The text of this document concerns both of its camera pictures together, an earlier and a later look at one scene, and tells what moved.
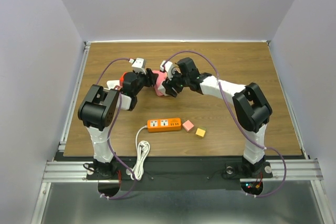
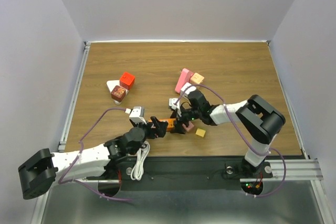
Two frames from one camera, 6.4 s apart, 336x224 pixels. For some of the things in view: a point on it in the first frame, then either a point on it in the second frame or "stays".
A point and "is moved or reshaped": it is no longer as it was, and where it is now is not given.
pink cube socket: x=188 y=125 stays
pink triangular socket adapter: x=159 y=87 is moved or reshaped
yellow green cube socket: x=200 y=131 stays
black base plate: x=179 y=173 stays
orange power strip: x=164 y=125 stays
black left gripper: x=153 y=77 → x=153 y=132
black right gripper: x=168 y=86 → x=178 y=129
